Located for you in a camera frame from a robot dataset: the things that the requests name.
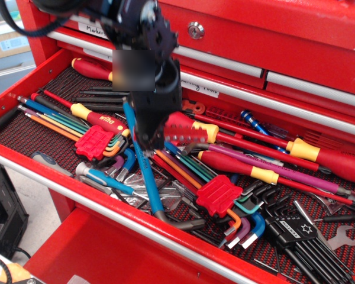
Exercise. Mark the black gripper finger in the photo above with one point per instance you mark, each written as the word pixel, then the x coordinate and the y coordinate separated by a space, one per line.
pixel 149 140

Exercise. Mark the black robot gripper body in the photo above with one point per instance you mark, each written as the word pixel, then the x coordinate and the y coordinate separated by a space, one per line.
pixel 152 108

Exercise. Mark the red bit holder strip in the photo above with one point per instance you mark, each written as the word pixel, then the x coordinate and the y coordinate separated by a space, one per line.
pixel 179 129

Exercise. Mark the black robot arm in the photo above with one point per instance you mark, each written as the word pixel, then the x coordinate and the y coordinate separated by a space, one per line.
pixel 144 42

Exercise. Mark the blue holder black hex keys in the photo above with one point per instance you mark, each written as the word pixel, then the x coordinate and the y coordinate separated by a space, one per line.
pixel 101 99

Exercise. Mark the red key holder back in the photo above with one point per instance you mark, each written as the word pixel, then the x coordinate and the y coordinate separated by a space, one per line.
pixel 194 107

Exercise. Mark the long blue hex key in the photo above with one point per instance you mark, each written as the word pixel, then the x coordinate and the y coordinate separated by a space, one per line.
pixel 147 174

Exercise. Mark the large red yellow screwdriver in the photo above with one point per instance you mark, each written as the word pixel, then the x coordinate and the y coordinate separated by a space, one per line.
pixel 213 131

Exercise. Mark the white drawer label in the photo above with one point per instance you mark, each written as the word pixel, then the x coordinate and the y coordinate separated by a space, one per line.
pixel 201 89

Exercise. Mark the coloured hex key set left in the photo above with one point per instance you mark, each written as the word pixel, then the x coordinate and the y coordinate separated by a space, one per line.
pixel 93 144

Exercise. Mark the coloured hex key set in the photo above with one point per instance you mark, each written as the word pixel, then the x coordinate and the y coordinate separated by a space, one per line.
pixel 93 144
pixel 218 196

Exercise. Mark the wiha red yellow screwdriver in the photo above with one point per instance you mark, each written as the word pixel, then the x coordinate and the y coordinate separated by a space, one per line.
pixel 107 122

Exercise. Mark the blue grey precision screwdriver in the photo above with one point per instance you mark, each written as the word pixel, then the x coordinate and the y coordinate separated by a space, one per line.
pixel 103 179

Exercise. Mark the red yellow screwdriver lower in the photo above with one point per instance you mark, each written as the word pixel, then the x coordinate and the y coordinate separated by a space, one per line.
pixel 225 163

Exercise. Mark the red yellow screwdriver back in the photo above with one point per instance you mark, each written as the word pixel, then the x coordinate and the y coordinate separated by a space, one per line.
pixel 91 69

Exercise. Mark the silver drawer lock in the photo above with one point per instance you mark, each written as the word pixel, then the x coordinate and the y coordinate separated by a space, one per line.
pixel 195 30

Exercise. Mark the coloured hex key set centre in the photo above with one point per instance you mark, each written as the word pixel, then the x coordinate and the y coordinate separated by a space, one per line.
pixel 218 196

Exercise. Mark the blue metal pen tool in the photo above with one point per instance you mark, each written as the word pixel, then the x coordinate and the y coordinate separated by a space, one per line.
pixel 255 124

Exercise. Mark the red tool chest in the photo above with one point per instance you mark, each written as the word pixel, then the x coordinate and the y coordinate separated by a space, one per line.
pixel 296 46

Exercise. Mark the black red drawer liner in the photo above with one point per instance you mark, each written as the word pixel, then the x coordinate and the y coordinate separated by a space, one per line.
pixel 104 240

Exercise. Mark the long purple hex key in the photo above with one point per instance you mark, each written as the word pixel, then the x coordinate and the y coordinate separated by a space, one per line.
pixel 261 164

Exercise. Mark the black box on floor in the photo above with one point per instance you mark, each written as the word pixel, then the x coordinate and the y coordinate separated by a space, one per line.
pixel 13 217

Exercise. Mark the black tekton torx key set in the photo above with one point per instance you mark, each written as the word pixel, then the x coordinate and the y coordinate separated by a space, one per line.
pixel 287 242

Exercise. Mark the red yellow screwdriver right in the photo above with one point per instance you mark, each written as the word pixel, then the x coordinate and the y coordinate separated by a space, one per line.
pixel 340 162

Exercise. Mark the small silver wrench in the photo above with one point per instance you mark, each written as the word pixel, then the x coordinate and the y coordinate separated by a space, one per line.
pixel 341 238

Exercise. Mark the grey blue handle tool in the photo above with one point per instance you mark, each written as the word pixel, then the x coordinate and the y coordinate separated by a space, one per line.
pixel 50 162

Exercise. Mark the black red handle tool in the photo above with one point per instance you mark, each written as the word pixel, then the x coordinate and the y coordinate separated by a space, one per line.
pixel 4 119

